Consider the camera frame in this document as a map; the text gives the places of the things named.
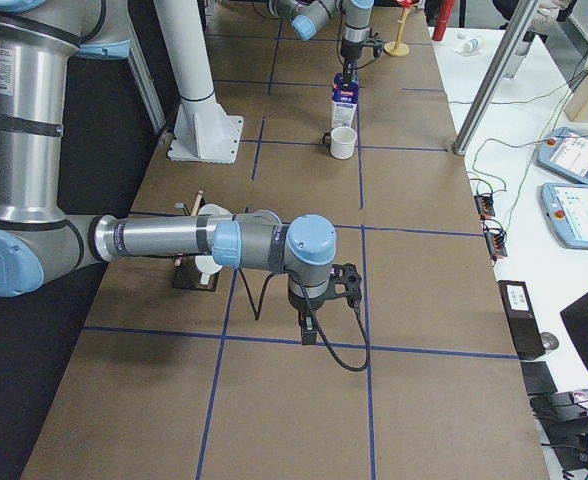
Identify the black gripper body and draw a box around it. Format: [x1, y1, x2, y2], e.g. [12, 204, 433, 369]
[288, 292, 324, 320]
[340, 39, 364, 63]

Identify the blue white milk carton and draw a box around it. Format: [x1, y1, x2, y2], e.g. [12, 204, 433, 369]
[331, 73, 359, 129]

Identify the white smiley face mug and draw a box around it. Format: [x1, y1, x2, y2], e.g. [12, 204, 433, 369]
[322, 126, 358, 160]

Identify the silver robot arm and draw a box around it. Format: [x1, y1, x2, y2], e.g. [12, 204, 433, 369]
[0, 59, 223, 356]
[267, 0, 375, 87]

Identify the wooden mug tree stand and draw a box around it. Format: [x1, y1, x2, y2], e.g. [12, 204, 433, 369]
[383, 0, 413, 58]

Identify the red bottle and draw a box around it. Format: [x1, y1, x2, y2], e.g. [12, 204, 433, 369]
[432, 0, 456, 42]

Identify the white HOME mug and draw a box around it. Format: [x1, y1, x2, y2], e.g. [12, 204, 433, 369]
[194, 255, 222, 286]

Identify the white small bottle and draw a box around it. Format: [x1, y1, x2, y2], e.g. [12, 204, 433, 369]
[454, 35, 484, 56]

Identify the white ribbed mug left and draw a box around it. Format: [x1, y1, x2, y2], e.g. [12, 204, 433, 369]
[198, 203, 234, 220]

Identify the orange black connector upper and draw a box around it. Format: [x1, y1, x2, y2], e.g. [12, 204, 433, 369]
[474, 192, 495, 219]

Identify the orange black connector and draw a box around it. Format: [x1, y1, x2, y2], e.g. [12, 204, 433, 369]
[474, 192, 495, 219]
[483, 221, 508, 262]

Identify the orange black connector lower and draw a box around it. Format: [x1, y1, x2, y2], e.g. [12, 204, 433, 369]
[483, 221, 508, 262]

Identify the black box with labels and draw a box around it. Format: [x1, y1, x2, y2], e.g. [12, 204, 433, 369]
[497, 280, 545, 360]

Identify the teach pendant far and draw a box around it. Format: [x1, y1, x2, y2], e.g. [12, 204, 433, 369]
[534, 127, 588, 184]

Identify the teach pendant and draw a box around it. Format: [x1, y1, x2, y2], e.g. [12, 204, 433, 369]
[539, 183, 588, 250]
[534, 127, 588, 184]

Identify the teach pendant near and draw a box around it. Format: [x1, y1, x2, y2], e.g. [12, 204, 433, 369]
[539, 183, 588, 250]

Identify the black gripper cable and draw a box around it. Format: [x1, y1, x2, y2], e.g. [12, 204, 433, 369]
[236, 267, 371, 372]

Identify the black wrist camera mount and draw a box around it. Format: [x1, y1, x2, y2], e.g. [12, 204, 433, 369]
[323, 263, 362, 310]

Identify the black wire mug rack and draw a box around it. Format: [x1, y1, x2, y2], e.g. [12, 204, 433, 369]
[172, 190, 219, 292]

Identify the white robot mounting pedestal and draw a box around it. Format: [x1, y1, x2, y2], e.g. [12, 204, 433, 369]
[154, 0, 244, 164]

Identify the aluminium frame post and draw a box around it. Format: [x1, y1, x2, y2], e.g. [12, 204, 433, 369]
[452, 0, 539, 156]

